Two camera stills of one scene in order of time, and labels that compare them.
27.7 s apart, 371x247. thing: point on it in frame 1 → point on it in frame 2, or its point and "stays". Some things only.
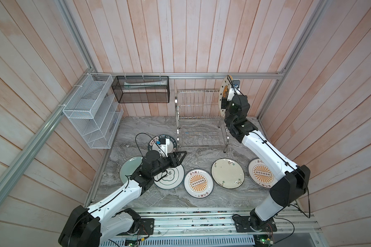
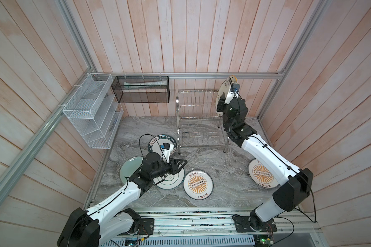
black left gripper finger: [182, 152] → [180, 162]
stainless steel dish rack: [198, 123] stays
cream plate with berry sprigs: [228, 173] → [225, 87]
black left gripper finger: [179, 162] → [181, 163]
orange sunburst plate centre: [198, 183] stays
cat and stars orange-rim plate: [226, 83] → [234, 78]
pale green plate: [129, 166] stays
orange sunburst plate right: [260, 175] stays
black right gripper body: [225, 105] stays
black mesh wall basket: [141, 89] stays
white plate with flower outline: [170, 178] stays
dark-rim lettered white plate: [154, 143] stays
